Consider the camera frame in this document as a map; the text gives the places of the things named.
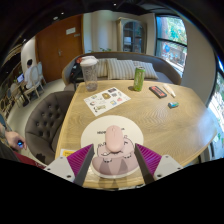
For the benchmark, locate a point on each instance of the person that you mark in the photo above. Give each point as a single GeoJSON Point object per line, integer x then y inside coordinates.
{"type": "Point", "coordinates": [29, 73]}
{"type": "Point", "coordinates": [11, 138]}

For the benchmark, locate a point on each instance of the black-framed window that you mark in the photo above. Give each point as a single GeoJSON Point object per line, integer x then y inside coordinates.
{"type": "Point", "coordinates": [171, 45]}

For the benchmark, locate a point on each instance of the black and orange backpack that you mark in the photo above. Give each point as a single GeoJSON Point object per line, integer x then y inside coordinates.
{"type": "Point", "coordinates": [76, 71]}

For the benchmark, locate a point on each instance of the bright side window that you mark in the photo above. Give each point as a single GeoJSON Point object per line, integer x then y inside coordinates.
{"type": "Point", "coordinates": [217, 106]}

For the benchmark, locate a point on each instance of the round white pig mouse pad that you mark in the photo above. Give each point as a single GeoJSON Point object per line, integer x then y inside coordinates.
{"type": "Point", "coordinates": [96, 131]}

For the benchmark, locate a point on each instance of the grey tufted armchair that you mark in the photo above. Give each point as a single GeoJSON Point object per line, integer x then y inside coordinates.
{"type": "Point", "coordinates": [45, 125]}

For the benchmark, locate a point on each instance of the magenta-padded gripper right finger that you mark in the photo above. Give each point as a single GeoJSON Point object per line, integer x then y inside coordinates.
{"type": "Point", "coordinates": [150, 160]}

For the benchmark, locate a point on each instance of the glass-door cabinet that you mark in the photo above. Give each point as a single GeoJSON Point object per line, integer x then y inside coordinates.
{"type": "Point", "coordinates": [131, 35]}

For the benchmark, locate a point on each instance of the white squeeze tube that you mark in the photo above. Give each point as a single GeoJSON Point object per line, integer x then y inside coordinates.
{"type": "Point", "coordinates": [169, 90]}

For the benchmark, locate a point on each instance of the yellow card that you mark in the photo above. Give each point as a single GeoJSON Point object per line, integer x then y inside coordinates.
{"type": "Point", "coordinates": [67, 153]}

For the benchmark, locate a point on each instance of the brown wooden door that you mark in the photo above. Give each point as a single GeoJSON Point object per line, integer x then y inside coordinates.
{"type": "Point", "coordinates": [58, 46]}

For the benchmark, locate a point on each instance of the black and orange flat box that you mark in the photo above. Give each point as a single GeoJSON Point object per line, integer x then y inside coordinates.
{"type": "Point", "coordinates": [158, 91]}

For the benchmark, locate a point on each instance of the pink computer mouse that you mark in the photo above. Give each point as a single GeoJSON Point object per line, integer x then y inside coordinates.
{"type": "Point", "coordinates": [114, 138]}

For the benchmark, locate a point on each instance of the white sticker sheet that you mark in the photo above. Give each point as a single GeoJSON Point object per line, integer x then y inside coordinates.
{"type": "Point", "coordinates": [106, 100]}

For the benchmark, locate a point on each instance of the small green and blue pack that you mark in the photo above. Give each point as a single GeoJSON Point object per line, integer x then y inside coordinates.
{"type": "Point", "coordinates": [173, 105]}

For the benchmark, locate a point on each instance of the clear plastic tumbler with lid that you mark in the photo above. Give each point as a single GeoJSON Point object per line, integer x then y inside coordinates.
{"type": "Point", "coordinates": [89, 75]}

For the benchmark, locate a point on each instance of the grey curved sofa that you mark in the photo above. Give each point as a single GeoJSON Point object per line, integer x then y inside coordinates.
{"type": "Point", "coordinates": [166, 71]}

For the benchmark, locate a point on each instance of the white dining chairs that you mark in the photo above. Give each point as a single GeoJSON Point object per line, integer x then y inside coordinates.
{"type": "Point", "coordinates": [35, 80]}

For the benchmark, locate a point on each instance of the green drink can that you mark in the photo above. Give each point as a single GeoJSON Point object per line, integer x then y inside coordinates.
{"type": "Point", "coordinates": [139, 79]}

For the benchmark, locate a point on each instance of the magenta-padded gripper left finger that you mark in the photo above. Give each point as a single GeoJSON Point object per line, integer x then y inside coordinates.
{"type": "Point", "coordinates": [80, 160]}

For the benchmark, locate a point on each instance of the striped cushion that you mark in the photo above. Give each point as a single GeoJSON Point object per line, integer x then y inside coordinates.
{"type": "Point", "coordinates": [102, 68]}
{"type": "Point", "coordinates": [120, 69]}
{"type": "Point", "coordinates": [149, 70]}

